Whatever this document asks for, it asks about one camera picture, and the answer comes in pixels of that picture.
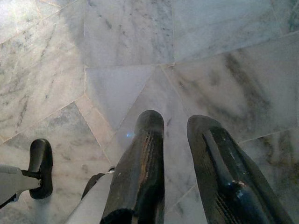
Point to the grey robot right leg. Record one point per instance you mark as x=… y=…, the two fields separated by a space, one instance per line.
x=93 y=205

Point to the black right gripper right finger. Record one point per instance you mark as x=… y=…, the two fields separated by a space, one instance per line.
x=229 y=182

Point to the grey robot leg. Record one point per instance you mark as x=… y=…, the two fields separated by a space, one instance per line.
x=93 y=205
x=11 y=179

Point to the black robot left foot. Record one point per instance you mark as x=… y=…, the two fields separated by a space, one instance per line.
x=44 y=158

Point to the grey robot left leg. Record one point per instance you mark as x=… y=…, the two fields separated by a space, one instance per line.
x=11 y=179

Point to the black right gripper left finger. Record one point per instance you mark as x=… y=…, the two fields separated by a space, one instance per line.
x=144 y=175

